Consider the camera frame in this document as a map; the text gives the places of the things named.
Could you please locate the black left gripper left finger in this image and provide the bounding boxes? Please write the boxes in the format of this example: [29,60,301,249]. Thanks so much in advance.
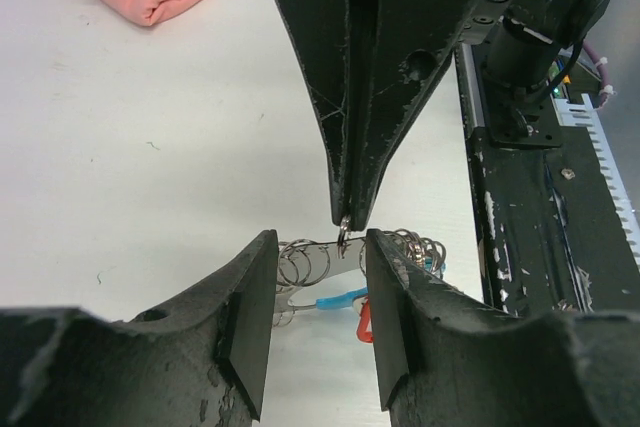
[1,230,278,426]

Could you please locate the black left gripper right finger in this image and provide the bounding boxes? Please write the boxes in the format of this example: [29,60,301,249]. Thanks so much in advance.
[366,229,639,426]

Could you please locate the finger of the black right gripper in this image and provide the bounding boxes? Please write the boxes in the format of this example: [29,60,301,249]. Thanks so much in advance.
[347,0,479,231]
[275,0,349,225]

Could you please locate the key with red tag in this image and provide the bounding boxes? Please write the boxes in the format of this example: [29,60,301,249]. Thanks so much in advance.
[353,296,373,344]

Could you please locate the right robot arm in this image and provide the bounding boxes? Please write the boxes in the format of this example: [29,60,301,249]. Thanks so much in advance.
[275,0,609,231]

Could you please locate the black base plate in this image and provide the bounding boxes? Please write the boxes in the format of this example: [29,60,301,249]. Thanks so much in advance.
[466,127,639,317]

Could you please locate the white slotted cable duct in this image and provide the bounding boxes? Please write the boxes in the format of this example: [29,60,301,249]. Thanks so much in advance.
[553,94,639,265]

